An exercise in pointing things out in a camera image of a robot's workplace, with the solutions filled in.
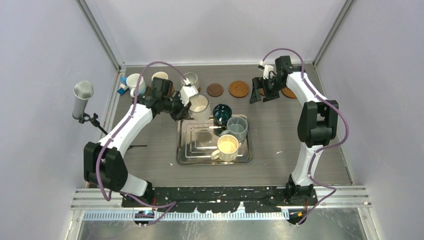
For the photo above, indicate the silver microphone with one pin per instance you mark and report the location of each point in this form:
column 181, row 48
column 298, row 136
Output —
column 83, row 91

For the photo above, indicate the blue toy brick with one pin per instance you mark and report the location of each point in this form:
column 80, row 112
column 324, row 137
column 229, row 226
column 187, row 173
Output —
column 123, row 87

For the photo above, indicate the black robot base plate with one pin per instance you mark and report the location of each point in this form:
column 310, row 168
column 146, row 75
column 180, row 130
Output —
column 224, row 199

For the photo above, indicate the dark walnut wooden coaster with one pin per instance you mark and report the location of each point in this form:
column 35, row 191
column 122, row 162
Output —
column 215, row 90

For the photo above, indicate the white mug brown base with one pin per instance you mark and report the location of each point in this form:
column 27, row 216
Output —
column 200, row 108

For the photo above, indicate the aluminium front rail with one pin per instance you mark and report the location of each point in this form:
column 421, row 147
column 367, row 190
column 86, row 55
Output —
column 92, row 205

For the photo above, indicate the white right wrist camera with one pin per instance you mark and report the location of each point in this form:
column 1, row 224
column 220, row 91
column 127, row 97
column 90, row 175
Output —
column 267, row 70

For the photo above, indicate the large cream mug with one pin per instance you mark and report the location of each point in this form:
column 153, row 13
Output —
column 227, row 149

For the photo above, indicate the grey ribbed mug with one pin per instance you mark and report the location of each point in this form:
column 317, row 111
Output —
column 190, row 79

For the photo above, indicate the white grey mug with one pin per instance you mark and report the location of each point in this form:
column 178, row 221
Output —
column 132, row 81

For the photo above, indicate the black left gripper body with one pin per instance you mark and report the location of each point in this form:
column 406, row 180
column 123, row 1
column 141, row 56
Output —
column 177, row 108

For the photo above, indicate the dark green mug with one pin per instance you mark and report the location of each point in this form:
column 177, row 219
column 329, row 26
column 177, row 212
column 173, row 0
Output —
column 221, row 114

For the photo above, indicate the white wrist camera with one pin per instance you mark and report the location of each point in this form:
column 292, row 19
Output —
column 186, row 92
column 267, row 70

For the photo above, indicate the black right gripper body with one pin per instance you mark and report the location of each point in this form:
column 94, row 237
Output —
column 272, row 87

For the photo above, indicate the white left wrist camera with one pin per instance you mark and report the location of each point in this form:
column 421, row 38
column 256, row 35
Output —
column 186, row 92

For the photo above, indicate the silver metal tray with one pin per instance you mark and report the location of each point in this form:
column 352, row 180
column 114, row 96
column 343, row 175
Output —
column 196, row 141

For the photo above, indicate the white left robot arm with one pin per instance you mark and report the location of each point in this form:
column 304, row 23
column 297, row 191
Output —
column 103, row 162

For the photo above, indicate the cream mug green handle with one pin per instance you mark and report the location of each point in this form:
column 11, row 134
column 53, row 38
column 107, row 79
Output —
column 160, row 75

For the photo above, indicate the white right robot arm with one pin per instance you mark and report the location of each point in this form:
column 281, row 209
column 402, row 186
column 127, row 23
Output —
column 317, row 124

